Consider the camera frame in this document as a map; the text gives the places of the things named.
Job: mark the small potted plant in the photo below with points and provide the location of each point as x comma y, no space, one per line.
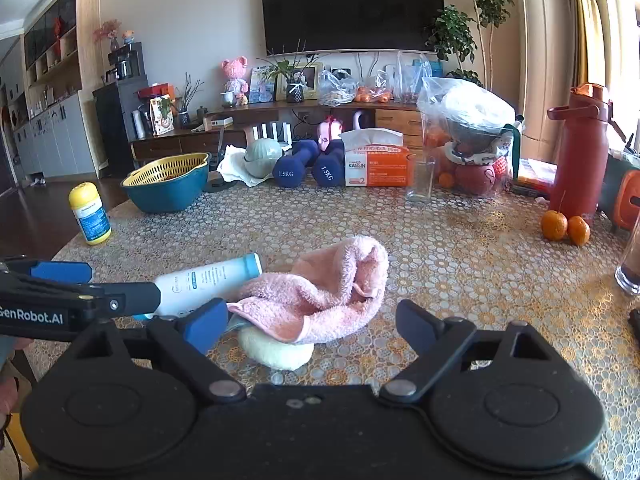
295,92

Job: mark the clear drinking glass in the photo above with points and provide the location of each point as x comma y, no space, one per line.
420,185

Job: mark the pink bear figurine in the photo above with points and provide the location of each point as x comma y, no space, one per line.
235,77

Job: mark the white cloth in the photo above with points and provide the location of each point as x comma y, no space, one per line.
230,165

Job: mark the pink fluffy towel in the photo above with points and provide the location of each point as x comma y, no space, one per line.
325,280

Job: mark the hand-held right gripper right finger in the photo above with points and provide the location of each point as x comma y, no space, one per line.
416,322

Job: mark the blue dumbbell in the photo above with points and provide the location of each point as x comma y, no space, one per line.
327,170
285,172

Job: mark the orange fruit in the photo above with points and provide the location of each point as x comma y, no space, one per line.
555,225
579,231

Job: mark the tall green houseplant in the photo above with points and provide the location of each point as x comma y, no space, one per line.
452,30

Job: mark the yellow strainer basket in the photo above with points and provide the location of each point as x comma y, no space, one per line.
165,166

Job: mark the red round jar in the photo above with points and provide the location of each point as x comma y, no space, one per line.
475,177

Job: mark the pink flower vase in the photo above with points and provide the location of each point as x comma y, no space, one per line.
114,40

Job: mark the yellow curtain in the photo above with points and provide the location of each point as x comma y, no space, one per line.
582,20

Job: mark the plastic bag of oranges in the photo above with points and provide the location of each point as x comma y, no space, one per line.
375,92

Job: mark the red water bottle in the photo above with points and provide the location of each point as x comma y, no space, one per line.
580,160

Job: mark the person's left hand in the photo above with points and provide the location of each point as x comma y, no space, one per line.
7,392

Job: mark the orange and white tissue box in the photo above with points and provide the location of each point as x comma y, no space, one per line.
385,170

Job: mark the metal cup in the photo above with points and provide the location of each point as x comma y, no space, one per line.
228,100

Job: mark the pale green round lid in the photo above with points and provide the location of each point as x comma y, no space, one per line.
263,157

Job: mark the black coffee machine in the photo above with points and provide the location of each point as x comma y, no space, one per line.
125,62

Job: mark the clear plastic bag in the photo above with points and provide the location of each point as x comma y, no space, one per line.
336,87
412,80

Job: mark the dark drinking glass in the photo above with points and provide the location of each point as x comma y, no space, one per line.
631,270

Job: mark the black television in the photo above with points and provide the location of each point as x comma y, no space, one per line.
350,5

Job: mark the black cabinet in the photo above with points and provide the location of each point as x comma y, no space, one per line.
112,125

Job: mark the printed paper bag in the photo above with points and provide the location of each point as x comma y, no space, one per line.
161,116

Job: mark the pink kettle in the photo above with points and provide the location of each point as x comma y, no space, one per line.
330,132

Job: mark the grey wall cabinet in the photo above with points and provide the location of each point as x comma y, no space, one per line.
55,135

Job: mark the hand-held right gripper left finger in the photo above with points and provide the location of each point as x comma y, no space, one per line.
207,322

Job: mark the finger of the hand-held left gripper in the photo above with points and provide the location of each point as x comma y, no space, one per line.
135,294
60,271

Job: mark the white floor air conditioner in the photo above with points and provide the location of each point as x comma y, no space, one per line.
545,60

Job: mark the white slatted rack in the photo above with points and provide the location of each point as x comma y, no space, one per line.
270,132

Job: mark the wooden television console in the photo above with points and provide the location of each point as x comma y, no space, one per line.
395,120

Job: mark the printed picture card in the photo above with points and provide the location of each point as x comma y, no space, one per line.
261,85

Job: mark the vase with dry twigs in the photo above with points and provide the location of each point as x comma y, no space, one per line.
184,117

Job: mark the plastic bag with bowl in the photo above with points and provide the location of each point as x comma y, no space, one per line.
475,105

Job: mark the white bottle with blue cap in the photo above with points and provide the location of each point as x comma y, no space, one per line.
200,285

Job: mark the yellow bottle with blue label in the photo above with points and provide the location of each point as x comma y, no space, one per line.
90,215

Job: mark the patterned lace tablecloth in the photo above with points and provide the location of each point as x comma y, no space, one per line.
450,260

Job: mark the blue plastic basin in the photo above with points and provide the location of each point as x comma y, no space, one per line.
165,195

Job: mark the orange stool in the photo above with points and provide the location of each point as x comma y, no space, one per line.
627,205

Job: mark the yellow photo frame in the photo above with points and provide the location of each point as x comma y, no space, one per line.
311,77

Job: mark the small white box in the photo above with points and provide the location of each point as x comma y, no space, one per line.
219,122

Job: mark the red box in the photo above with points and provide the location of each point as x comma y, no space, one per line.
155,91

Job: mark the white round fluffy pad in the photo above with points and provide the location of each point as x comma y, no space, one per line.
275,355

